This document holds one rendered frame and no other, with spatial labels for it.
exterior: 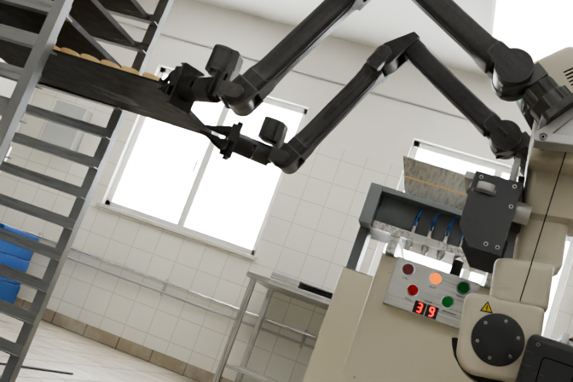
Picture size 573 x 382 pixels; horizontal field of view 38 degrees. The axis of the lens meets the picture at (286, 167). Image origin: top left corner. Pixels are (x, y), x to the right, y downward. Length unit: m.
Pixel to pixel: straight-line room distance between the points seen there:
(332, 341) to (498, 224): 1.47
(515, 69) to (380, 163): 5.00
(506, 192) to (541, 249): 0.14
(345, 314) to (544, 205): 1.44
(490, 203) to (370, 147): 4.98
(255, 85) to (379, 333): 0.93
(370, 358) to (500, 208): 0.80
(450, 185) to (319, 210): 3.48
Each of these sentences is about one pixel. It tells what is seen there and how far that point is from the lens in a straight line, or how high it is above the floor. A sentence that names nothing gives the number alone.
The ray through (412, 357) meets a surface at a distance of 2.42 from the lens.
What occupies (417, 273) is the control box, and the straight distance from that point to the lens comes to 2.41.
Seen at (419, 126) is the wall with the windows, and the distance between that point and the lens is 6.76.
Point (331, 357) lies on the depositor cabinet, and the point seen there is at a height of 0.51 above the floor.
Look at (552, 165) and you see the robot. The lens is 1.82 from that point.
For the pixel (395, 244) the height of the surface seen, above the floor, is 0.87.
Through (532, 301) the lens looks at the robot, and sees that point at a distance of 1.77.
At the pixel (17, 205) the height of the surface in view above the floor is 0.60.
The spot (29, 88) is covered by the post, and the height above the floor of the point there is 0.84.
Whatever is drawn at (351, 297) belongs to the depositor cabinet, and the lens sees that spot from 3.14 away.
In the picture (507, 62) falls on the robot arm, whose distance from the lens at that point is 1.73.
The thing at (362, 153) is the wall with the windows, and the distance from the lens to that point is 6.72.
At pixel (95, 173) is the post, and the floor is 0.75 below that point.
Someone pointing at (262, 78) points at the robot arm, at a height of 1.00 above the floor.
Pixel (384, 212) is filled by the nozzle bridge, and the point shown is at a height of 1.10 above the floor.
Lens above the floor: 0.50
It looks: 11 degrees up
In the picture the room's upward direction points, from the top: 20 degrees clockwise
